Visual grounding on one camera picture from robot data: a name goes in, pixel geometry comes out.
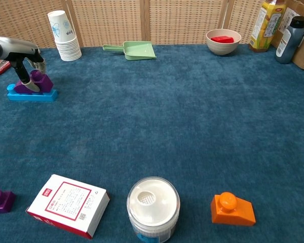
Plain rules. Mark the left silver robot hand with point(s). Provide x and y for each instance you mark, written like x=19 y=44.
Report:
x=17 y=46

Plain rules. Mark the purple sloped one-stud block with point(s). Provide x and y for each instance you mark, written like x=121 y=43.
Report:
x=45 y=83

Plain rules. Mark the white paper cups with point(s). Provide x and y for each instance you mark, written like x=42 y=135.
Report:
x=66 y=43

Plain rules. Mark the light blue four-stud block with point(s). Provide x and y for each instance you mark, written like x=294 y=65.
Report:
x=40 y=97

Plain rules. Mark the small purple two-stud block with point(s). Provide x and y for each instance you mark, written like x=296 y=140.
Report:
x=1 y=202

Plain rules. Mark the red block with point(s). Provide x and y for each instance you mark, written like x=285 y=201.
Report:
x=221 y=39

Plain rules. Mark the orange one-stud block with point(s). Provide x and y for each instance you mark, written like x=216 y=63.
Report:
x=233 y=212

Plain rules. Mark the red utility knife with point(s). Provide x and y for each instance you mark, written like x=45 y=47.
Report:
x=0 y=68

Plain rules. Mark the bamboo folding screen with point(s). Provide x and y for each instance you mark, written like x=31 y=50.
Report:
x=111 y=22

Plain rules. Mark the light green dustpan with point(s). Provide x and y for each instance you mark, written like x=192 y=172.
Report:
x=139 y=50

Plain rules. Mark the blue table cloth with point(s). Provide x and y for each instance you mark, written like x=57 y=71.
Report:
x=154 y=126

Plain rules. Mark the beige bowl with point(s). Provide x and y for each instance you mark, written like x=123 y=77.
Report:
x=223 y=48

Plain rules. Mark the white round lidded jar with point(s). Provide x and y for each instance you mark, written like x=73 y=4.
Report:
x=153 y=205

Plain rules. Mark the yellow tea drink bottle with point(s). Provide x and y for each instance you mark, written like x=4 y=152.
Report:
x=264 y=27

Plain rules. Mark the dark grey bottle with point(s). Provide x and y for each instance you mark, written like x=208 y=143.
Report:
x=288 y=43

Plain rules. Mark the white box with red frame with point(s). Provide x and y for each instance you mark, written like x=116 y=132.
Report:
x=68 y=205

